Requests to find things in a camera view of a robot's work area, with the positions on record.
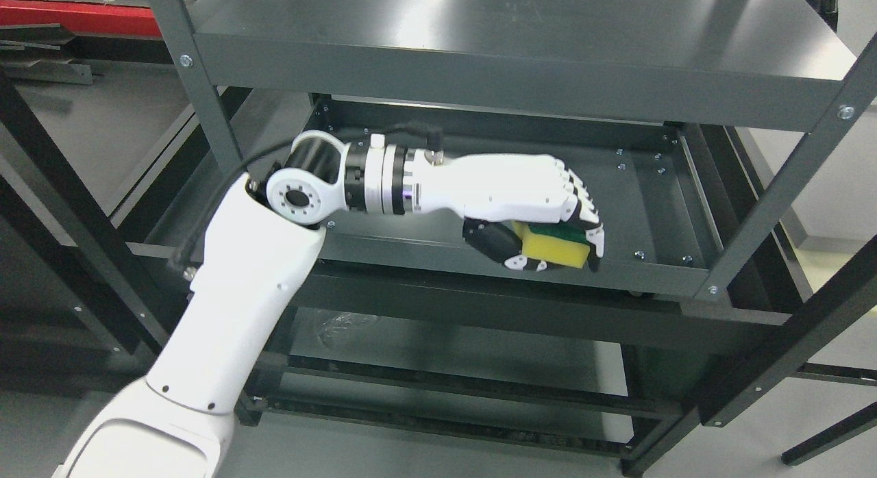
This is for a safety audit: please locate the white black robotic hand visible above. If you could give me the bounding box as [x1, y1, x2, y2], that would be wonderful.
[400, 150, 606, 272]

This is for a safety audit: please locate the green yellow sponge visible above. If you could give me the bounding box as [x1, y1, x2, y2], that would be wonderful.
[512, 221, 590, 269]

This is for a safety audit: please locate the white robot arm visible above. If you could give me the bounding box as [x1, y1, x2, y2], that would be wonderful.
[53, 129, 425, 477]

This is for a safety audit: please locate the grey metal shelving unit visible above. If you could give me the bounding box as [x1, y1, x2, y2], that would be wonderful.
[148, 0, 875, 477]

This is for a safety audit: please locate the red metal beam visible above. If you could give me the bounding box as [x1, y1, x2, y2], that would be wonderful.
[1, 0, 162, 38]

